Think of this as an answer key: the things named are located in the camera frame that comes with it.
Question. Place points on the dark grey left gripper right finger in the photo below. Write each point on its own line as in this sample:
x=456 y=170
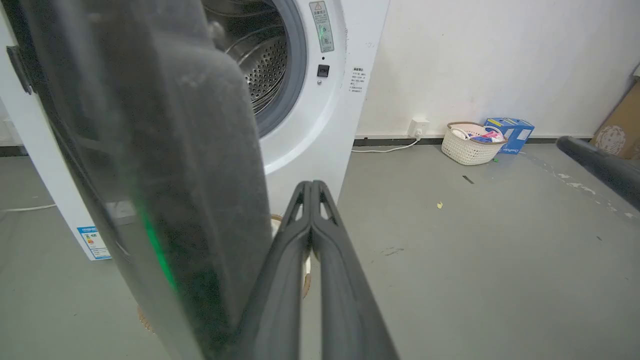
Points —
x=345 y=300

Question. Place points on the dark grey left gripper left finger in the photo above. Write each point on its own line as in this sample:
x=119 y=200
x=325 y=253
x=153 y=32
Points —
x=280 y=295

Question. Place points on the dark glass washing machine door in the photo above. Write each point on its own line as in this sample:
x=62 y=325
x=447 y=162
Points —
x=150 y=165

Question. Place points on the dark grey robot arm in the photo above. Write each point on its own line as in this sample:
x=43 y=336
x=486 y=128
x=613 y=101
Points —
x=602 y=167

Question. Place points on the white front-load washing machine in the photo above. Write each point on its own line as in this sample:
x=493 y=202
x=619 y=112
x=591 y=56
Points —
x=310 y=100

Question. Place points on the white woven laundry basket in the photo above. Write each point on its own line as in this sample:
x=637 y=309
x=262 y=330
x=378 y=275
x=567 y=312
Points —
x=470 y=145

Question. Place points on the blue cardboard box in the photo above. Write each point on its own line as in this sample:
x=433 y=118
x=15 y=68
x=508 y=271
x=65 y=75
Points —
x=512 y=134

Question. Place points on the brown cardboard box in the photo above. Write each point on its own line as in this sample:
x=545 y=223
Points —
x=620 y=127

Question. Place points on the white wall power socket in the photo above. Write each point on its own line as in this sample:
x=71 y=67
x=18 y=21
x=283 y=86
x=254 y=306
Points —
x=418 y=127

